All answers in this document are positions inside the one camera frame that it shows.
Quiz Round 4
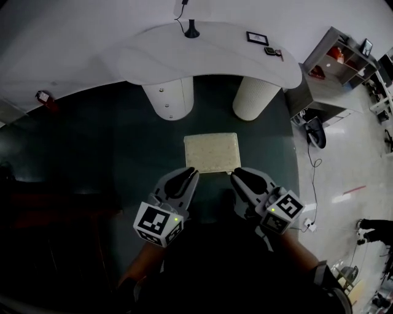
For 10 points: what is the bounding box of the round light table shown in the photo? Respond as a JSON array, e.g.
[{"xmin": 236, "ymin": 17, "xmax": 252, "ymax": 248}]
[{"xmin": 349, "ymin": 275, "xmax": 370, "ymax": 305}]

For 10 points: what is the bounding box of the person's right forearm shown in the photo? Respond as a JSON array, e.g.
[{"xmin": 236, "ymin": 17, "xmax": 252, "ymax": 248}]
[{"xmin": 275, "ymin": 229, "xmax": 321, "ymax": 274}]

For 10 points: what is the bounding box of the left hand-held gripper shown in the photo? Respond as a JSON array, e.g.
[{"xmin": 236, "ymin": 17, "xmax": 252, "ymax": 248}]
[{"xmin": 132, "ymin": 166, "xmax": 201, "ymax": 248}]

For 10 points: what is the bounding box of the red fire extinguisher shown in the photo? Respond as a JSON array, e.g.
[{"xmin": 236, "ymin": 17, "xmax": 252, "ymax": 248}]
[{"xmin": 34, "ymin": 90, "xmax": 60, "ymax": 113}]

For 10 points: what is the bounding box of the grey arm strap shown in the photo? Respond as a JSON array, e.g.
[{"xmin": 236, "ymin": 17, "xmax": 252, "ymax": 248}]
[{"xmin": 312, "ymin": 260, "xmax": 330, "ymax": 288}]

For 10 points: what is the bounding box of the person's black clothing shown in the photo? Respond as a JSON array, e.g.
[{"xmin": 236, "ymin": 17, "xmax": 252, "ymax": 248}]
[{"xmin": 116, "ymin": 190, "xmax": 353, "ymax": 314}]

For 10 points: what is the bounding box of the black office chair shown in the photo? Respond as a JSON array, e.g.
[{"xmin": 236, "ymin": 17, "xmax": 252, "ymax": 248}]
[{"xmin": 383, "ymin": 128, "xmax": 393, "ymax": 155}]

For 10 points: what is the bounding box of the small black picture frame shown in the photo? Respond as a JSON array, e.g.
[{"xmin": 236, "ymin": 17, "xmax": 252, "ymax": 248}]
[{"xmin": 360, "ymin": 37, "xmax": 374, "ymax": 58}]

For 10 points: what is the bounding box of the wide black picture frame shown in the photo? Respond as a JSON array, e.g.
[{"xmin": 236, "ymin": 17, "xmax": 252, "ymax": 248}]
[{"xmin": 246, "ymin": 31, "xmax": 270, "ymax": 47}]

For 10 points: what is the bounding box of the black cable with adapter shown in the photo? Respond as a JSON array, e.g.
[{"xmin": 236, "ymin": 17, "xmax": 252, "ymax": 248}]
[{"xmin": 174, "ymin": 0, "xmax": 189, "ymax": 36}]

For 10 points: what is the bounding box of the grey-green basket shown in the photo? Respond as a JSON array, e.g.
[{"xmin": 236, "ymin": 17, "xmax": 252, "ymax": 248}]
[{"xmin": 340, "ymin": 265, "xmax": 360, "ymax": 283}]

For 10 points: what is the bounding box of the white curved dressing table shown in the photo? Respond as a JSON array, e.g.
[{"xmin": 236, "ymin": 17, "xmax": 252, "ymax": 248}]
[{"xmin": 117, "ymin": 20, "xmax": 303, "ymax": 122}]

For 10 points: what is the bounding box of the white office desk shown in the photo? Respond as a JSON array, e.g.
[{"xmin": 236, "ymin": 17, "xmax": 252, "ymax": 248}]
[{"xmin": 367, "ymin": 70, "xmax": 393, "ymax": 124}]

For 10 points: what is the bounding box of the cream upholstered stool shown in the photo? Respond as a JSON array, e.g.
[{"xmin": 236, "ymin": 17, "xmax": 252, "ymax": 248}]
[{"xmin": 183, "ymin": 132, "xmax": 240, "ymax": 174}]

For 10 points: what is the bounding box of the black lamp base with cable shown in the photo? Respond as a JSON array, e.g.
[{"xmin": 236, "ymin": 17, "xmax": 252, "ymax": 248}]
[{"xmin": 173, "ymin": 0, "xmax": 201, "ymax": 39}]

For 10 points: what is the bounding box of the grey desk with shelves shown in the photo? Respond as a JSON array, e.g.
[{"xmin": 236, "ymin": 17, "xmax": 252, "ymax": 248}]
[{"xmin": 284, "ymin": 26, "xmax": 381, "ymax": 124}]

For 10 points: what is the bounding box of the person's left forearm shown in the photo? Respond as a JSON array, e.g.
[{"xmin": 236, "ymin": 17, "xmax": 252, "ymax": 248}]
[{"xmin": 117, "ymin": 241, "xmax": 167, "ymax": 289}]

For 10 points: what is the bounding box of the thin black floor cable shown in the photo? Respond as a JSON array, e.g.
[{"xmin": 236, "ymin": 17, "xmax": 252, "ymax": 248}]
[{"xmin": 306, "ymin": 143, "xmax": 324, "ymax": 228}]

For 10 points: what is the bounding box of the black round floor device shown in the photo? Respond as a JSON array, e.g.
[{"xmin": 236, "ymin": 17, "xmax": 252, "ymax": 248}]
[{"xmin": 303, "ymin": 116, "xmax": 327, "ymax": 151}]

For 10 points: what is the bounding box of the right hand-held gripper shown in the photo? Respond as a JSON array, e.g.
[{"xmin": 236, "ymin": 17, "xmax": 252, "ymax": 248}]
[{"xmin": 230, "ymin": 166, "xmax": 306, "ymax": 237}]

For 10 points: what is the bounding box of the black monitor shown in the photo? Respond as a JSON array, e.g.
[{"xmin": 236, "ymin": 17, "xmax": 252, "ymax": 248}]
[{"xmin": 376, "ymin": 48, "xmax": 393, "ymax": 84}]

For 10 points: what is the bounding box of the white power adapter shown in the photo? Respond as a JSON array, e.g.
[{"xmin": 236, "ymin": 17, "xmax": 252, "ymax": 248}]
[{"xmin": 302, "ymin": 217, "xmax": 318, "ymax": 233}]

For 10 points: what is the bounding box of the orange bag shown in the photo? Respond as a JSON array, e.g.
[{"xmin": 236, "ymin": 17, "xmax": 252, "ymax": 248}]
[{"xmin": 325, "ymin": 45, "xmax": 345, "ymax": 64}]

